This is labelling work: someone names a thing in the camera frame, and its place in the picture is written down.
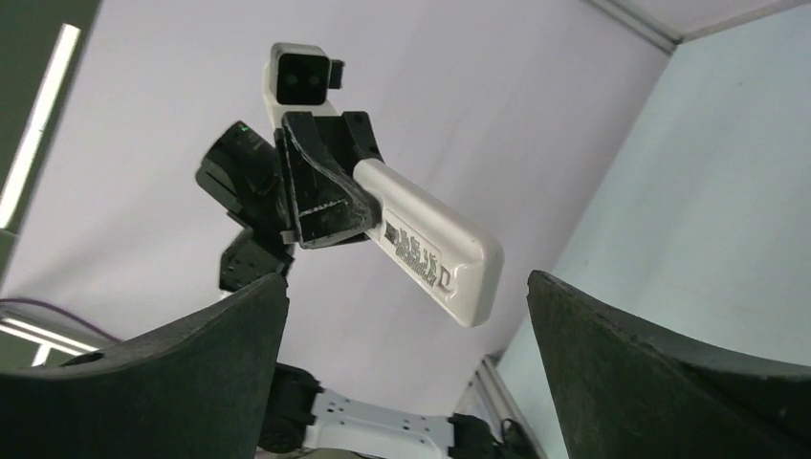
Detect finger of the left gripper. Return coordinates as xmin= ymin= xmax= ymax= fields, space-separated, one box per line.
xmin=280 ymin=112 xmax=381 ymax=249

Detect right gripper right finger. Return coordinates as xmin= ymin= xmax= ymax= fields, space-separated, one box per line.
xmin=527 ymin=271 xmax=810 ymax=458

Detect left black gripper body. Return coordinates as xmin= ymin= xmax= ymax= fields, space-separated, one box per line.
xmin=194 ymin=110 xmax=384 ymax=249

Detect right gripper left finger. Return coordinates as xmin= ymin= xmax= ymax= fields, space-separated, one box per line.
xmin=1 ymin=274 xmax=289 ymax=458

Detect white remote control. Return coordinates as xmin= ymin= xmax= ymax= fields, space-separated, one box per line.
xmin=353 ymin=159 xmax=505 ymax=328

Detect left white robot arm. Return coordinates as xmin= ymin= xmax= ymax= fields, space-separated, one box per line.
xmin=195 ymin=110 xmax=536 ymax=458

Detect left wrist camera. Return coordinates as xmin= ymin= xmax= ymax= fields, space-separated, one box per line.
xmin=262 ymin=42 xmax=345 ymax=130

